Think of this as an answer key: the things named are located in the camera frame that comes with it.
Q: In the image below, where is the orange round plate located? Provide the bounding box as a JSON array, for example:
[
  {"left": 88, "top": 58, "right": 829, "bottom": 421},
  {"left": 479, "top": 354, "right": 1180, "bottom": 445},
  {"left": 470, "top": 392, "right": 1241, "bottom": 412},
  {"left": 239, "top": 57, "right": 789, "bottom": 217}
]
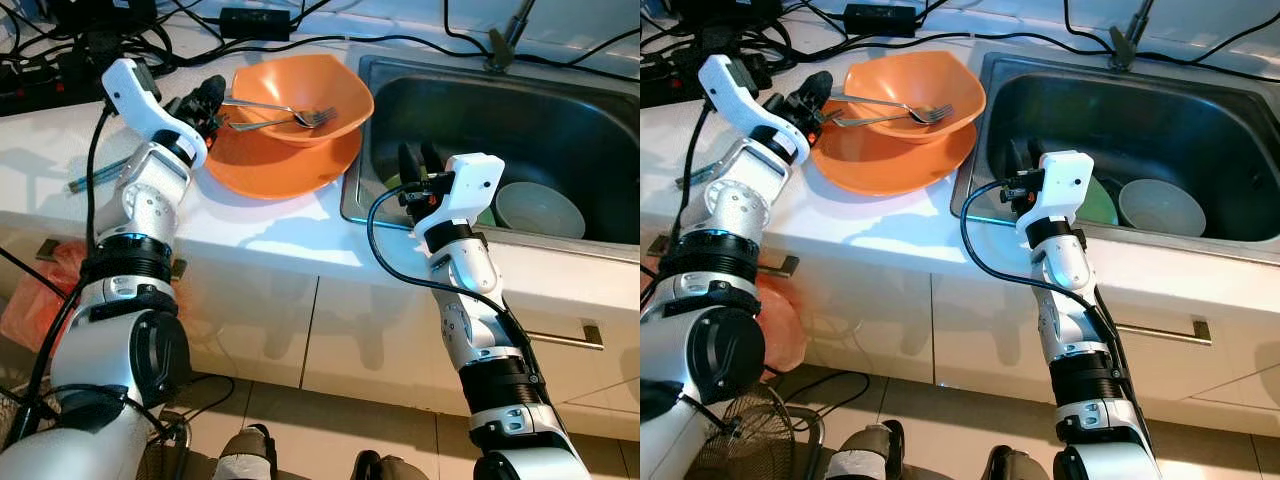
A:
[
  {"left": 811, "top": 116, "right": 977, "bottom": 197},
  {"left": 204, "top": 118, "right": 364, "bottom": 200}
]

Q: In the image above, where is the white kitchen cabinet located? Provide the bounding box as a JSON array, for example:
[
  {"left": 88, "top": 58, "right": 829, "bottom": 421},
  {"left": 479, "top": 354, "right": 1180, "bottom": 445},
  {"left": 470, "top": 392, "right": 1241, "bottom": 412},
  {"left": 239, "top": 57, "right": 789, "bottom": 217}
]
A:
[
  {"left": 0, "top": 225, "right": 641, "bottom": 443},
  {"left": 760, "top": 238, "right": 1280, "bottom": 438}
]

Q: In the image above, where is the orange plastic bowl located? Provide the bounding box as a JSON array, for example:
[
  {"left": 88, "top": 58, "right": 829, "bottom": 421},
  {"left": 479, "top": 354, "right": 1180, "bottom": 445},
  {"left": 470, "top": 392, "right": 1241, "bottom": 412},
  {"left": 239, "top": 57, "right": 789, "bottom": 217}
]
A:
[
  {"left": 229, "top": 54, "right": 376, "bottom": 150},
  {"left": 842, "top": 51, "right": 987, "bottom": 145}
]

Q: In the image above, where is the green round plate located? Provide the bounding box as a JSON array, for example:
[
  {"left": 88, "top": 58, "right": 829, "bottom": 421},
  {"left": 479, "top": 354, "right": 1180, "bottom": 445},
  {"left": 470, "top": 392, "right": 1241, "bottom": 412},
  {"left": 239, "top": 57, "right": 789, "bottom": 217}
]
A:
[
  {"left": 1074, "top": 174, "right": 1122, "bottom": 227},
  {"left": 384, "top": 174, "right": 502, "bottom": 230}
]

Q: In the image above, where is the metal sink faucet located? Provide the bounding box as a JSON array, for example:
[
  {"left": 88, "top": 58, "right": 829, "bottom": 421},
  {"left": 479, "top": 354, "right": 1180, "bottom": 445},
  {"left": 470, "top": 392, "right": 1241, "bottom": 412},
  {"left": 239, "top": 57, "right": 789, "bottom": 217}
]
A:
[
  {"left": 1109, "top": 0, "right": 1157, "bottom": 72},
  {"left": 486, "top": 0, "right": 537, "bottom": 74}
]

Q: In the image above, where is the black power cable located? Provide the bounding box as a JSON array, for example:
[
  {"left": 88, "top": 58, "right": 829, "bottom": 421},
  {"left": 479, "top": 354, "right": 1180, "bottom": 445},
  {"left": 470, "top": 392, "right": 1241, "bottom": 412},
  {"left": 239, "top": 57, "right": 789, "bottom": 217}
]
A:
[
  {"left": 1062, "top": 0, "right": 1113, "bottom": 53},
  {"left": 443, "top": 0, "right": 493, "bottom": 57},
  {"left": 780, "top": 28, "right": 1113, "bottom": 59},
  {"left": 150, "top": 33, "right": 493, "bottom": 63}
]

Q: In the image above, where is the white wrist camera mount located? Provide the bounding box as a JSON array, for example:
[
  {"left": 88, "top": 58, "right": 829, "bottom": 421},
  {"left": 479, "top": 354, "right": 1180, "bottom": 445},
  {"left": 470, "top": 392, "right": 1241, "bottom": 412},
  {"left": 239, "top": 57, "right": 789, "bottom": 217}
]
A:
[
  {"left": 1014, "top": 149, "right": 1097, "bottom": 228},
  {"left": 697, "top": 54, "right": 810, "bottom": 167},
  {"left": 414, "top": 152, "right": 507, "bottom": 240},
  {"left": 101, "top": 57, "right": 209, "bottom": 167}
]

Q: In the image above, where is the black power strip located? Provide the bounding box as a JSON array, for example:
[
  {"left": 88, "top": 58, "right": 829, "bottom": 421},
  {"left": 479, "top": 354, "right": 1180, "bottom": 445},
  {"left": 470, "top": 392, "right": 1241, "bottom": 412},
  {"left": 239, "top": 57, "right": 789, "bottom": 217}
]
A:
[
  {"left": 640, "top": 45, "right": 743, "bottom": 110},
  {"left": 0, "top": 55, "right": 121, "bottom": 117}
]

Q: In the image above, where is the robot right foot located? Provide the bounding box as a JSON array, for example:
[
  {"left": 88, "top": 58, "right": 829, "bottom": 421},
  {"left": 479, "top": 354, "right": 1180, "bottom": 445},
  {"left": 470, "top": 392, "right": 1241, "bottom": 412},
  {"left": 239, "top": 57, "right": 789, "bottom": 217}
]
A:
[
  {"left": 349, "top": 449, "right": 433, "bottom": 480},
  {"left": 984, "top": 444, "right": 1063, "bottom": 480}
]

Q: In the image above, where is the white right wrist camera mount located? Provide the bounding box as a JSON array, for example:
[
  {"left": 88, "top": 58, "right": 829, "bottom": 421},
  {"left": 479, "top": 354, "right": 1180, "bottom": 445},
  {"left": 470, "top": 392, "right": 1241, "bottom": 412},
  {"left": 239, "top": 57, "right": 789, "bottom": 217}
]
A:
[
  {"left": 414, "top": 152, "right": 507, "bottom": 240},
  {"left": 1014, "top": 149, "right": 1097, "bottom": 228}
]

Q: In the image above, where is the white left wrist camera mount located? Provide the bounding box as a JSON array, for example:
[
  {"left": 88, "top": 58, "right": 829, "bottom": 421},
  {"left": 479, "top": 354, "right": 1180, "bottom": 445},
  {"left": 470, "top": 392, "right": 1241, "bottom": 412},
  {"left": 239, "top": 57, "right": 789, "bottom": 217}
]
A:
[
  {"left": 697, "top": 54, "right": 810, "bottom": 167},
  {"left": 101, "top": 57, "right": 209, "bottom": 167}
]

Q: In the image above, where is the black power adapter brick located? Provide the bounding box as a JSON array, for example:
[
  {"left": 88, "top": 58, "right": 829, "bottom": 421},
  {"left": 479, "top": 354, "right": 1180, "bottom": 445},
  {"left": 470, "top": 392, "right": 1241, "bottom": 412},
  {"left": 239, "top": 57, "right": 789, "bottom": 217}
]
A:
[
  {"left": 842, "top": 2, "right": 917, "bottom": 38},
  {"left": 217, "top": 7, "right": 294, "bottom": 42}
]

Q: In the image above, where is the stainless steel sink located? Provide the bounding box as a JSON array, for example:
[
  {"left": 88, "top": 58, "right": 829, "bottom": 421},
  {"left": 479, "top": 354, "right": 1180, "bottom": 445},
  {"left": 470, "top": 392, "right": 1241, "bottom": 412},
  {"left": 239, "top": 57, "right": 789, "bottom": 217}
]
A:
[
  {"left": 950, "top": 51, "right": 1280, "bottom": 267},
  {"left": 340, "top": 54, "right": 641, "bottom": 264}
]

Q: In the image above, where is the orange plastic bag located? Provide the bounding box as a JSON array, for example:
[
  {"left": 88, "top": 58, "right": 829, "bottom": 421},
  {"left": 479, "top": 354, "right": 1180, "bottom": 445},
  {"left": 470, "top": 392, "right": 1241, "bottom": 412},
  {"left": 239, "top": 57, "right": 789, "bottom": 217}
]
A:
[
  {"left": 754, "top": 274, "right": 810, "bottom": 374},
  {"left": 0, "top": 244, "right": 93, "bottom": 353}
]

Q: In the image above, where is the black plug adapter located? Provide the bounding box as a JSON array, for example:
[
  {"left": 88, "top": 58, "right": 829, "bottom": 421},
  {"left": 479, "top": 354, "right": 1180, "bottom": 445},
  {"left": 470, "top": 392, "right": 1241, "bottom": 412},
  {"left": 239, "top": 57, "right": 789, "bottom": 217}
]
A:
[
  {"left": 59, "top": 29, "right": 127, "bottom": 82},
  {"left": 679, "top": 24, "right": 738, "bottom": 63}
]

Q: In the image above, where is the grey ceramic bowl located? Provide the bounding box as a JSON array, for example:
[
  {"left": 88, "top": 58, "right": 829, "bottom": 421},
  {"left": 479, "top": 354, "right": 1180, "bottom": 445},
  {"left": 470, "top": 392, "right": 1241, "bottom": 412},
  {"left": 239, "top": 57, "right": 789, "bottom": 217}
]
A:
[
  {"left": 494, "top": 181, "right": 588, "bottom": 240},
  {"left": 1117, "top": 177, "right": 1209, "bottom": 238}
]

